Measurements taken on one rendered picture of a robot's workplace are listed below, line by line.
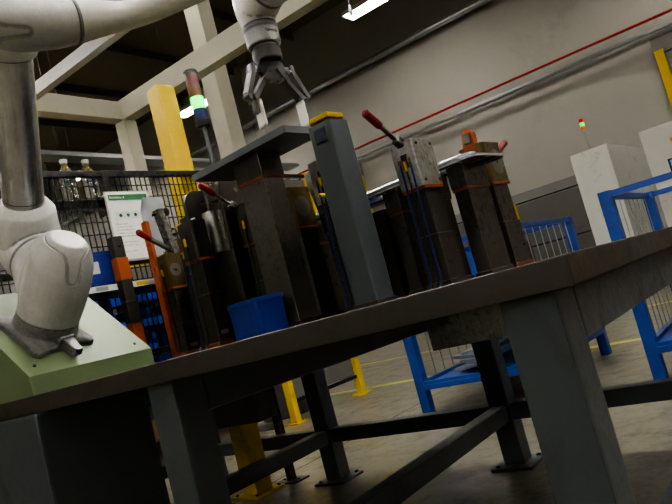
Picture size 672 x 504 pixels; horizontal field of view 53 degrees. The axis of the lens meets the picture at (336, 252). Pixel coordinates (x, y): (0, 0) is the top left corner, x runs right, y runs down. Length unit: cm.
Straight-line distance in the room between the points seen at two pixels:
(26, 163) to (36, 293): 32
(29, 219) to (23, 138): 21
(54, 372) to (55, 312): 14
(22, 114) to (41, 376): 62
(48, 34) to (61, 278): 56
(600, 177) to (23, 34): 873
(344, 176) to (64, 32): 66
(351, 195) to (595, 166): 833
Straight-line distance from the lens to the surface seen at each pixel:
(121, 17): 164
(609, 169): 970
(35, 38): 156
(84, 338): 187
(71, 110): 725
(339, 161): 155
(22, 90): 176
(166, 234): 240
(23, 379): 175
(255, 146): 169
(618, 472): 99
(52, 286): 174
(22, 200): 186
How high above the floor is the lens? 70
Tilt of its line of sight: 5 degrees up
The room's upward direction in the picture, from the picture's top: 15 degrees counter-clockwise
